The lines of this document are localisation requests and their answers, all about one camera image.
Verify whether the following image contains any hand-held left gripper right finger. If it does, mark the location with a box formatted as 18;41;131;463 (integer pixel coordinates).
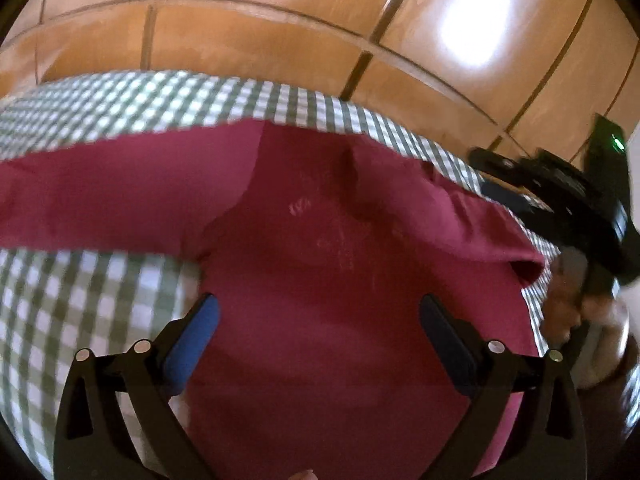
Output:
419;294;588;480

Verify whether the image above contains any dark red shirt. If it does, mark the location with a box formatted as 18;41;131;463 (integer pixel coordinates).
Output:
0;120;548;480

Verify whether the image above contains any green white checked bedsheet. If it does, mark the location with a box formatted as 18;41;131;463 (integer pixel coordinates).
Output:
0;70;561;480

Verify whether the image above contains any person's right hand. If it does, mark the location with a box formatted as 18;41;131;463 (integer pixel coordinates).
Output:
541;255;632;392

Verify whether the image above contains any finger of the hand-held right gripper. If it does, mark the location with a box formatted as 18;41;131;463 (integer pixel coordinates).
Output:
471;146;538;183

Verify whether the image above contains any wooden panelled wardrobe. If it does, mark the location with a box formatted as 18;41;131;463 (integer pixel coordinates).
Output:
0;0;640;181

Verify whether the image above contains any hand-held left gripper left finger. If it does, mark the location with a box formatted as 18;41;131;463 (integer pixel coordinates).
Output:
52;292;221;480

